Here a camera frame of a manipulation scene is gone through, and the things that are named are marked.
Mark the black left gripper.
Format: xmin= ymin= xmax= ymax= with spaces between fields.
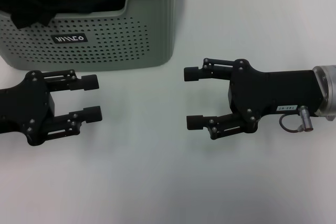
xmin=0 ymin=69 xmax=102 ymax=146

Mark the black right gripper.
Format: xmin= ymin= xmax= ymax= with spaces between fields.
xmin=227 ymin=58 xmax=325 ymax=134

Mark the grey-green perforated storage box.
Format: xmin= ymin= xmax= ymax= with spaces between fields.
xmin=0 ymin=0 xmax=183 ymax=68

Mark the black cloth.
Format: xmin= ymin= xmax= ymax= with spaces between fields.
xmin=0 ymin=0 xmax=79 ymax=30

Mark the grey right wrist cable connector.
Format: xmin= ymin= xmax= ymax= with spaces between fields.
xmin=278 ymin=105 xmax=314 ymax=133

